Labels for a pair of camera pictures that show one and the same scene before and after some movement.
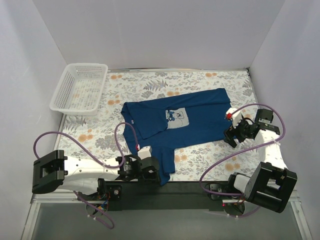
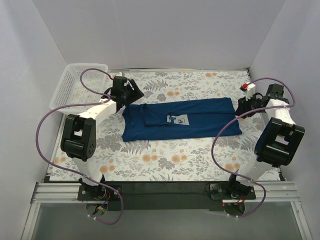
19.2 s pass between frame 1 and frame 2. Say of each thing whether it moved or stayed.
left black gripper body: moved
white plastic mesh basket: stayed
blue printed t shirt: moved
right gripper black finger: moved
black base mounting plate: stayed
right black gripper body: moved
